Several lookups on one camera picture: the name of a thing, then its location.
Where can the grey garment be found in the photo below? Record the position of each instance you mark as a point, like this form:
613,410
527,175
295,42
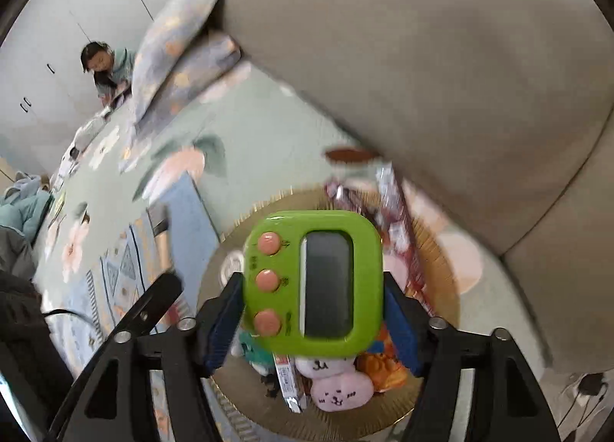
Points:
14,252

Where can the orange plush toy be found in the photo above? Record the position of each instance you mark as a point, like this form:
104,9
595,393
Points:
383,365

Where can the pink plush toy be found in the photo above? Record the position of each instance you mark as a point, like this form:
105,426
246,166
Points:
341,391

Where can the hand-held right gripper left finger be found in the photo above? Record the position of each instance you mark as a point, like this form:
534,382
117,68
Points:
223,322

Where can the green digital timer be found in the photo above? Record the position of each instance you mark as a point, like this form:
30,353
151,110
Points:
331,279

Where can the white wardrobe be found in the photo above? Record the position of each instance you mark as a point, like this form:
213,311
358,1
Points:
72,0

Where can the white bag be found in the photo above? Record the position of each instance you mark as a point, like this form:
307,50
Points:
89,132

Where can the grey sofa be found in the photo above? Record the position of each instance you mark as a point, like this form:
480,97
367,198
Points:
431,63

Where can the blue geometric patterned mat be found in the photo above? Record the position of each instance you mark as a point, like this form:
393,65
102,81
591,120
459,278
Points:
192,211

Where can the teal hooded jacket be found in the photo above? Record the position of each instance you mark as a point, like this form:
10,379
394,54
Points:
24,204

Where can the floral pillow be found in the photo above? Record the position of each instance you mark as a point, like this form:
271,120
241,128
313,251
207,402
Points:
177,29
201,68

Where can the red snack packet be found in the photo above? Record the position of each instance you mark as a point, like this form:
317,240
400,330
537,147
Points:
398,226

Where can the round golden tray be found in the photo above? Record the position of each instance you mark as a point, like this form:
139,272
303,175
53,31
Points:
240,401

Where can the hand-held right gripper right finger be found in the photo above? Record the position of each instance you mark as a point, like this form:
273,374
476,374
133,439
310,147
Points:
400,327

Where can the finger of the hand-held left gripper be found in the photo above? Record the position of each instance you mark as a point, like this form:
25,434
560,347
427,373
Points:
148,300

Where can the green floral bedsheet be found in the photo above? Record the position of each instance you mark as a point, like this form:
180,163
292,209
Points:
268,135

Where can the white red slim packet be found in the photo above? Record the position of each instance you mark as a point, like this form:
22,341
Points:
289,382

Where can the black plug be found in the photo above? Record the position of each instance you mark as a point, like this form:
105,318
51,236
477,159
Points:
592,384

